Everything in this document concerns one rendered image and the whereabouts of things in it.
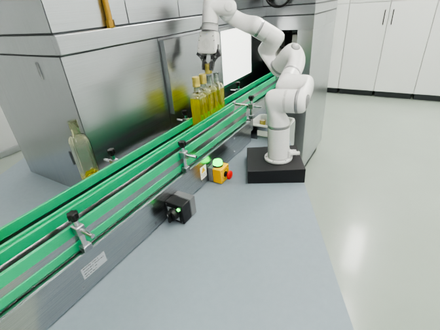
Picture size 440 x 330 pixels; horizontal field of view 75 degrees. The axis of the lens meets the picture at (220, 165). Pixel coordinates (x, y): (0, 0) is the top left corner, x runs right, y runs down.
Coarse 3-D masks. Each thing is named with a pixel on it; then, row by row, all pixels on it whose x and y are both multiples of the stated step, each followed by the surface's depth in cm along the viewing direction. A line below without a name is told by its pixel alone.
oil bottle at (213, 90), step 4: (208, 88) 140; (212, 88) 140; (216, 88) 142; (212, 92) 140; (216, 92) 143; (212, 96) 141; (216, 96) 144; (212, 100) 142; (216, 100) 144; (212, 104) 143; (216, 104) 145; (216, 108) 146
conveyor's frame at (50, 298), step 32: (224, 160) 137; (160, 192) 101; (192, 192) 119; (128, 224) 90; (160, 224) 105; (96, 256) 82; (32, 288) 69; (64, 288) 75; (0, 320) 63; (32, 320) 69
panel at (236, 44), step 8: (224, 32) 164; (232, 32) 172; (240, 32) 180; (224, 40) 166; (232, 40) 174; (240, 40) 182; (248, 40) 192; (224, 48) 168; (232, 48) 176; (240, 48) 185; (248, 48) 194; (224, 56) 170; (232, 56) 178; (240, 56) 187; (248, 56) 196; (224, 64) 172; (232, 64) 180; (240, 64) 189; (248, 64) 199; (224, 72) 173; (232, 72) 182; (240, 72) 191; (248, 72) 201; (224, 80) 175; (232, 80) 184
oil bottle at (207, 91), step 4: (204, 92) 135; (208, 92) 137; (208, 96) 137; (208, 100) 138; (208, 104) 138; (208, 108) 139; (212, 108) 142; (208, 112) 140; (212, 112) 143; (208, 116) 141
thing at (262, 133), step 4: (292, 124) 161; (256, 128) 161; (260, 128) 159; (264, 128) 158; (292, 128) 162; (252, 132) 163; (256, 132) 162; (260, 132) 161; (264, 132) 159; (292, 132) 164; (252, 136) 164; (256, 136) 163; (260, 136) 162; (264, 136) 161
